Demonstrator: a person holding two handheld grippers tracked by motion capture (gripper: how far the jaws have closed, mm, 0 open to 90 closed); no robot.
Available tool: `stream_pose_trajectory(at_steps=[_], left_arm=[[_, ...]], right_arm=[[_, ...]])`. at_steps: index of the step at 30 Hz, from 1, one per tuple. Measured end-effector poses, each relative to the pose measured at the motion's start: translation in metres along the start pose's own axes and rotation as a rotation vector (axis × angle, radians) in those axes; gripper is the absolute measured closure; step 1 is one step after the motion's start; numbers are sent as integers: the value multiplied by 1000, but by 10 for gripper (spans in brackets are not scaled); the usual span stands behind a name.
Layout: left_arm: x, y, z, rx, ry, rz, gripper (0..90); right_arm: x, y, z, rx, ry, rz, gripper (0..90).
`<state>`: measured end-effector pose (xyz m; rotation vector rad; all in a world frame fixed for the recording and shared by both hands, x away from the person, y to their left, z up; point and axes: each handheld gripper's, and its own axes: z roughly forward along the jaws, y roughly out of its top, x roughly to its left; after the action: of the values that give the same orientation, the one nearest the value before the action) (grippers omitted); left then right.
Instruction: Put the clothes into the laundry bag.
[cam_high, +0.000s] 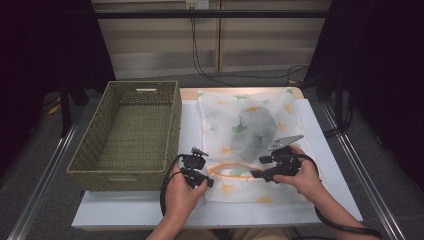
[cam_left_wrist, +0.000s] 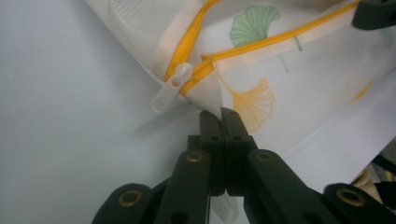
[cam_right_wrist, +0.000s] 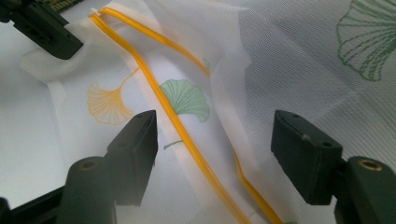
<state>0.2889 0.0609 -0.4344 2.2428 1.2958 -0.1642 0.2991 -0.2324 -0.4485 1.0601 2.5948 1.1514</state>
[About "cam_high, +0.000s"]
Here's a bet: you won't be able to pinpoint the person's left hand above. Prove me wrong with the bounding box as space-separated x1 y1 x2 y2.
165 164 210 223

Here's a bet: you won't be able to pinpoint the black wall cable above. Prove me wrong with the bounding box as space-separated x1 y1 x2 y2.
190 18 236 88
193 18 310 82

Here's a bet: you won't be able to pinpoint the green woven basket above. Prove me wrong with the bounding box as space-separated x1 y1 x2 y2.
65 80 183 193

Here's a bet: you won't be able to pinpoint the black metal stand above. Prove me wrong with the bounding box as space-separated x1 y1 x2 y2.
58 75 90 138

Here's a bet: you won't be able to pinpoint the leaf-print mesh laundry bag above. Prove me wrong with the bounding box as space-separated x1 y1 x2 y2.
198 88 316 205

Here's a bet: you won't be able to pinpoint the white table sheet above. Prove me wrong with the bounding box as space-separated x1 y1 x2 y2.
71 99 364 231

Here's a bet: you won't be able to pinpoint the dark curtain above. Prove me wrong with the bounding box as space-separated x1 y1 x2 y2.
304 0 424 192
0 0 116 178

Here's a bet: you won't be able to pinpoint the black garment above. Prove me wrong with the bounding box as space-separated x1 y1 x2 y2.
229 106 279 164

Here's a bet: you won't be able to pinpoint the white wall socket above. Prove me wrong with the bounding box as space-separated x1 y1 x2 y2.
185 0 210 10

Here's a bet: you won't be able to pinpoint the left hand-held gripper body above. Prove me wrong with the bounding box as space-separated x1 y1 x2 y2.
180 147 210 188

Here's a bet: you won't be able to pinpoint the black floor cables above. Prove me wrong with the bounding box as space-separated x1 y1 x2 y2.
322 98 355 138

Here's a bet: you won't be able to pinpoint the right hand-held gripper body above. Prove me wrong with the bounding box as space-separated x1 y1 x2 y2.
268 134 305 178

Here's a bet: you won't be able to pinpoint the black horizontal bar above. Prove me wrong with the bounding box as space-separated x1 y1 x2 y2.
93 9 331 20

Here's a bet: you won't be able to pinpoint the right hand-held gripper cable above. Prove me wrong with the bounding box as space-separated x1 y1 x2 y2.
293 153 383 240

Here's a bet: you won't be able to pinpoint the person's right hand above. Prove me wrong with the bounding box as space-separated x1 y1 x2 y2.
273 144 323 203

